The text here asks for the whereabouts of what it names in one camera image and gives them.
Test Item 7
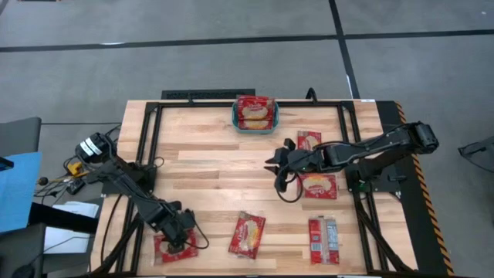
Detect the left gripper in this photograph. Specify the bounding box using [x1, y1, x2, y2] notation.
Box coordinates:
[160, 208, 197, 255]

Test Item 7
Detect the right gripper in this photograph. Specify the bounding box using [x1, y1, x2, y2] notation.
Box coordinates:
[264, 138, 327, 177]

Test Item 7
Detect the red popcorn bag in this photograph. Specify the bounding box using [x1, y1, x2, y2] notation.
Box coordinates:
[236, 95, 276, 121]
[296, 130, 323, 151]
[307, 215, 340, 266]
[227, 210, 267, 260]
[153, 227, 200, 266]
[238, 118, 273, 131]
[299, 172, 339, 201]

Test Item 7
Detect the teal plastic basket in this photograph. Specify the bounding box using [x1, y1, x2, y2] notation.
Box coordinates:
[231, 99, 279, 135]

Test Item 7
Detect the dark ribbed floor mat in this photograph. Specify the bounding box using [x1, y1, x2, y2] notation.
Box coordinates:
[161, 88, 256, 100]

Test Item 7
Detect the white paper sheet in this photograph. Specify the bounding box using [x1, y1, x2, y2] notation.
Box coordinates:
[43, 200, 100, 255]

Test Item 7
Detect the black hazard-striped floor mat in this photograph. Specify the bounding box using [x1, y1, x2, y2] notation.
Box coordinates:
[376, 100, 456, 277]

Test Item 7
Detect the blue paper sheet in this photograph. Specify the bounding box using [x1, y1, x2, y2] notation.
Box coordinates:
[0, 151, 42, 234]

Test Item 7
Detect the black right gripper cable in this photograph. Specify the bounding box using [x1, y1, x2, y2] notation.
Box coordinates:
[275, 169, 306, 204]

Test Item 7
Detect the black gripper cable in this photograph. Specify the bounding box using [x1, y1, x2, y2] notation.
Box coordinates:
[184, 210, 210, 250]
[275, 169, 306, 204]

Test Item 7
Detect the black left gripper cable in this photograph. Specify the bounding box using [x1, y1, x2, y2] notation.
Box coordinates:
[184, 210, 210, 250]

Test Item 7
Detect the black aluminium table frame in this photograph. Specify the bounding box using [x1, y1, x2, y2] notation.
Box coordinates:
[90, 99, 416, 277]

